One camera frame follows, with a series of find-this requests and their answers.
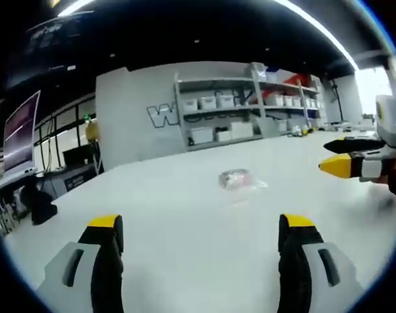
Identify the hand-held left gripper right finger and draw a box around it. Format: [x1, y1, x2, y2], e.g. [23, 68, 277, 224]
[277, 213, 365, 313]

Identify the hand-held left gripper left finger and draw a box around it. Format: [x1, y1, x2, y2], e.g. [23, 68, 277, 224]
[35, 214, 125, 313]

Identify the clear resealable bag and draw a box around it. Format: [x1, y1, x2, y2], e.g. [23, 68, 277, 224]
[218, 168, 269, 207]

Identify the black chair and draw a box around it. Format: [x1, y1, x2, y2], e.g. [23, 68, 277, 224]
[20, 179, 58, 226]

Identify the row of white storage bins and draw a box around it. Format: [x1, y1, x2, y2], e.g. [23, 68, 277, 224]
[181, 93, 319, 111]

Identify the grey metal shelving unit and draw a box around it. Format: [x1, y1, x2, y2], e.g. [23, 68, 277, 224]
[173, 62, 327, 151]

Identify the black box on desk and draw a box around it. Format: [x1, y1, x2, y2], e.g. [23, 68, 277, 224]
[62, 145, 96, 168]

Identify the yellow round object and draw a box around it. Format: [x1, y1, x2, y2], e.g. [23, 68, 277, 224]
[85, 118, 99, 144]

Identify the large display screen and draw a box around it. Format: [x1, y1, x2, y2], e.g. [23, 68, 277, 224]
[1, 89, 42, 173]

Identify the white partition panel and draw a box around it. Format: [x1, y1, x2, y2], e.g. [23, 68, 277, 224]
[95, 60, 251, 171]

